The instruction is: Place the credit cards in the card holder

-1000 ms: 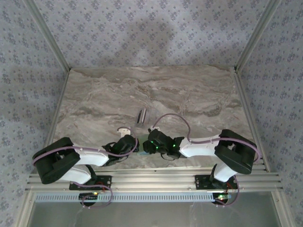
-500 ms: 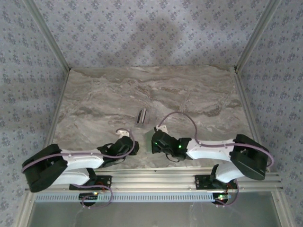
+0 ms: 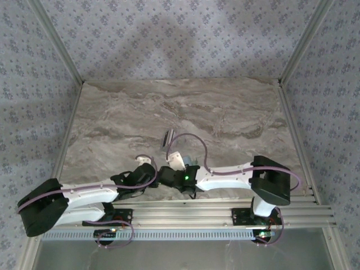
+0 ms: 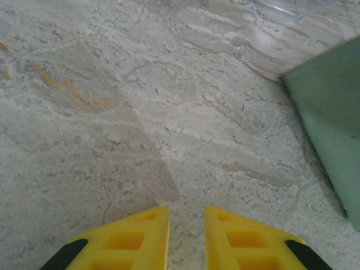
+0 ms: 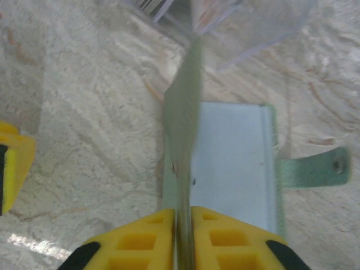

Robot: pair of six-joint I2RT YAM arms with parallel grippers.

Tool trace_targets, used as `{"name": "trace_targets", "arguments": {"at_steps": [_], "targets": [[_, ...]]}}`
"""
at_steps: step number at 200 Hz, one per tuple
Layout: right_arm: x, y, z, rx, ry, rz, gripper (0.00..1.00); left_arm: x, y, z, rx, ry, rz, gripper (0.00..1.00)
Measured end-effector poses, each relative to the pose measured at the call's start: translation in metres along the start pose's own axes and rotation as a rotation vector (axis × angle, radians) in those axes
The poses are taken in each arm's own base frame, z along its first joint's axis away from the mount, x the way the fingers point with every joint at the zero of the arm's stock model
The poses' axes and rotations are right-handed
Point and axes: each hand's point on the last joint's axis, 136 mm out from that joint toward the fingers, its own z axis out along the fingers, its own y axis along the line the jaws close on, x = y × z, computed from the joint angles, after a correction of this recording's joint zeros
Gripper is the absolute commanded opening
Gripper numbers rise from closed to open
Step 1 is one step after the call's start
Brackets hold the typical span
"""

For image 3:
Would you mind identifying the grey slotted cable duct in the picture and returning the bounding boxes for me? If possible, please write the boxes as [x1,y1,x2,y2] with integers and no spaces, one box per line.
[47,228,279,241]

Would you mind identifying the aluminium side rail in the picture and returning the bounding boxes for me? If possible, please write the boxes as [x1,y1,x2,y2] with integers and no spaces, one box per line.
[50,81,85,181]
[277,80,321,205]

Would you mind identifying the black circuit board with LED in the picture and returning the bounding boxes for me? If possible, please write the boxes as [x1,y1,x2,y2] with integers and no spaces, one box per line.
[94,229,118,240]
[252,229,275,243]

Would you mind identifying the aluminium corner post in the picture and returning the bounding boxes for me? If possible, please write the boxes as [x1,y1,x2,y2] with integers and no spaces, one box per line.
[278,0,337,85]
[29,0,85,85]

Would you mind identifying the aluminium mounting rail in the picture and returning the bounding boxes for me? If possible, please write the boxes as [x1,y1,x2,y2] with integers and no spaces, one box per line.
[111,196,338,228]

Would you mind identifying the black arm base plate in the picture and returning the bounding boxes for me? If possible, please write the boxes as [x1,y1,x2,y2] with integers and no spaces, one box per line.
[231,207,283,226]
[82,208,133,227]

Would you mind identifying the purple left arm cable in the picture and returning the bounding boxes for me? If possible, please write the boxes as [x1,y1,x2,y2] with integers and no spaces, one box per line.
[16,154,158,250]

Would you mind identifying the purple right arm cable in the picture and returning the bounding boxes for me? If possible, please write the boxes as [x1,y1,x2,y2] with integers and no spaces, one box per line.
[166,133,304,249]

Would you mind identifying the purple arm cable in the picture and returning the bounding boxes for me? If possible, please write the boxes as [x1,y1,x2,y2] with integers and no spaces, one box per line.
[166,133,304,249]
[16,154,158,250]

